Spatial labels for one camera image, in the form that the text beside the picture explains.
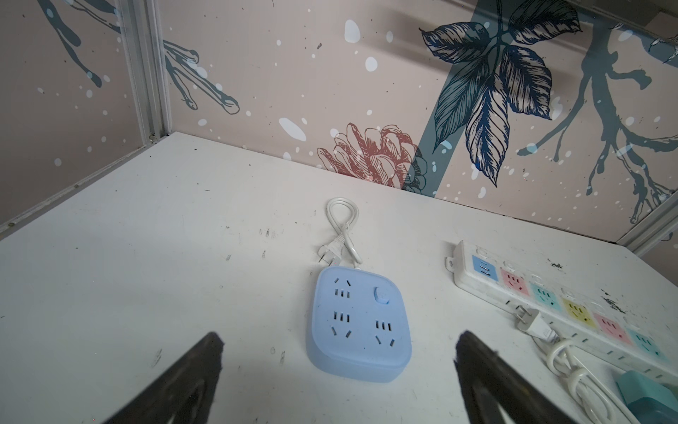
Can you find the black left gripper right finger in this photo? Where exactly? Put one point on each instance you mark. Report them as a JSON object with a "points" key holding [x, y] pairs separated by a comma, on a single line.
{"points": [[490, 387]]}

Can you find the blue square power strip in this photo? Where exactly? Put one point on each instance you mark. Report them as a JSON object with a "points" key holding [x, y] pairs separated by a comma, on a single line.
{"points": [[358, 326]]}

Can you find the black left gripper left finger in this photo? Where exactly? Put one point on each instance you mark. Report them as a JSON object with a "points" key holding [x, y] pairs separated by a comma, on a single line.
{"points": [[184, 393]]}

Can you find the teal charger near strip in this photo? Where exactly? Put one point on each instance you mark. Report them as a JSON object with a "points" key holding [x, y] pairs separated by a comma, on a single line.
{"points": [[650, 402]]}

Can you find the white long power strip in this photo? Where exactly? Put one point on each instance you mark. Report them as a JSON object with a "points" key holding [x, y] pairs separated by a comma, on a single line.
{"points": [[593, 325]]}

